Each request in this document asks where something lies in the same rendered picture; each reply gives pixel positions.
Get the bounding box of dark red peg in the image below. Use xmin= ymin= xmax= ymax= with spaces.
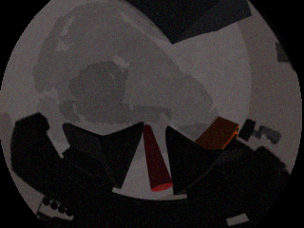
xmin=143 ymin=125 xmax=174 ymax=191

